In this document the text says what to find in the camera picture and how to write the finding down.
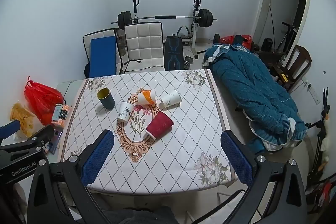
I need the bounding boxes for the blue flat packet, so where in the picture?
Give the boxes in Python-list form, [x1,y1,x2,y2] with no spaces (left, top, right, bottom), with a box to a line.
[47,130,63,155]

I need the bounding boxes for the black tripod stand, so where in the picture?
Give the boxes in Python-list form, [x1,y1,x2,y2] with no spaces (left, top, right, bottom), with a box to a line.
[306,88,332,188]

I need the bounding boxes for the orange and white cup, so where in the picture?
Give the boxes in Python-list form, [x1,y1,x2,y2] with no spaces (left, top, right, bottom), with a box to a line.
[137,88,157,106]

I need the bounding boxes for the white weight bench rack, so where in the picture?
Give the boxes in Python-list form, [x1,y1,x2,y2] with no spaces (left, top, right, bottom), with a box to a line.
[130,0,203,56]

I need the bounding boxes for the red plastic bag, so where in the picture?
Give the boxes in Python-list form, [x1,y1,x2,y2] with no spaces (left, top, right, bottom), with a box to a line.
[24,76,65,126]

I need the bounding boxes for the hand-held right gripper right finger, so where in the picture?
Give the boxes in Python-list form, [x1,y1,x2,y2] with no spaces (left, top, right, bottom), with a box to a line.
[220,130,308,224]

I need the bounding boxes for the floral diamond-pattern tablecloth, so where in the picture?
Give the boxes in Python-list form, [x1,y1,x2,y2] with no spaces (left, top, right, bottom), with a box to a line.
[60,69,240,191]

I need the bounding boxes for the black scooter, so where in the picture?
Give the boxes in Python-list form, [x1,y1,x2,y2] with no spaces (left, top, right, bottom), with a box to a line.
[276,21,297,53]

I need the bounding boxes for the dark green cup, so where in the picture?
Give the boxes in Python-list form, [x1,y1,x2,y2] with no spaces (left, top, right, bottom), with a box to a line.
[97,88,116,110]

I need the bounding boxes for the colourful cloth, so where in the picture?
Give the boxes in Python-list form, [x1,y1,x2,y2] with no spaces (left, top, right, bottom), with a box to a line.
[307,177,336,214]

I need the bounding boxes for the yellow snack packet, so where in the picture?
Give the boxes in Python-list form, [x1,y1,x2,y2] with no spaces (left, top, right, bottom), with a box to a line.
[10,103,36,136]

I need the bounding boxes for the blue mat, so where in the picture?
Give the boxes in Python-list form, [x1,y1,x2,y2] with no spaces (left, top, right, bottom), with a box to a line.
[89,36,117,78]

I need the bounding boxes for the barbell with black plates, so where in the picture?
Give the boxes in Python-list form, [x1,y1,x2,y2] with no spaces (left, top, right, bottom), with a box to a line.
[111,9,218,30]

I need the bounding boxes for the orange packet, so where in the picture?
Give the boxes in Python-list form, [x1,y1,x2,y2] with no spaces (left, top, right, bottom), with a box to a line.
[51,104,72,127]

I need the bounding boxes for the white padded chair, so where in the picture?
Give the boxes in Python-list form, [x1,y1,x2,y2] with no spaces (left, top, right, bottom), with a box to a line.
[122,22,166,74]
[83,28,122,75]

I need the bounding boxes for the white cup with plant print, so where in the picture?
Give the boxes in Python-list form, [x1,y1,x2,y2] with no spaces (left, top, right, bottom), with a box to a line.
[117,101,135,123]

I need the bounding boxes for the dark wooden chair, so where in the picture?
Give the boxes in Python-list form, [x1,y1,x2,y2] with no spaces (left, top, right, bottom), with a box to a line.
[270,45,312,92]

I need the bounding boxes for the small light blue box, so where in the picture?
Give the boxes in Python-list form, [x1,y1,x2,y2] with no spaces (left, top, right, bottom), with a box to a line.
[52,104,64,122]

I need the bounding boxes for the red ribbed cup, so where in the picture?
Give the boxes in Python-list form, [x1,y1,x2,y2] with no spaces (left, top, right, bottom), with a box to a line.
[145,111,174,139]

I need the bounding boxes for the black sit-up bench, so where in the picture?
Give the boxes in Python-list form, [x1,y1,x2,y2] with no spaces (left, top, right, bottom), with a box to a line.
[164,34,183,71]

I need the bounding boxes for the black cable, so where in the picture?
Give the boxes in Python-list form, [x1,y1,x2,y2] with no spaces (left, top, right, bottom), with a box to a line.
[123,57,165,72]

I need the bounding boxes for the white cup with grey print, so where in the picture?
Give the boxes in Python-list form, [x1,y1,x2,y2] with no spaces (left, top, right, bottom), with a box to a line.
[160,90,182,108]

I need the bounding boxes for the white wall socket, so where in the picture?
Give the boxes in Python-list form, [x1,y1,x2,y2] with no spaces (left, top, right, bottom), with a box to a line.
[304,79,321,105]

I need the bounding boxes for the teal quilt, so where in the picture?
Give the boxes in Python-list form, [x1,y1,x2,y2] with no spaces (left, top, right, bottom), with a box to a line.
[202,43,308,152]

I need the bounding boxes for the person's dark pants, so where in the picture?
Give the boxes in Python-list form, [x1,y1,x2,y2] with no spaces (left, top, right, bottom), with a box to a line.
[105,205,181,224]

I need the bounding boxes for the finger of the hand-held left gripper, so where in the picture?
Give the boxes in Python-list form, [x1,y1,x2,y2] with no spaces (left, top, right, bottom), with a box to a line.
[0,121,21,139]
[0,125,54,154]

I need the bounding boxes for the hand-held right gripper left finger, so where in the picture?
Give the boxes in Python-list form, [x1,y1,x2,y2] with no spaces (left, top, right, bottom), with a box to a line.
[26,130,116,224]

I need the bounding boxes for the black speaker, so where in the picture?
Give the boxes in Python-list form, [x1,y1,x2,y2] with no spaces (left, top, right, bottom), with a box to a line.
[262,38,275,51]

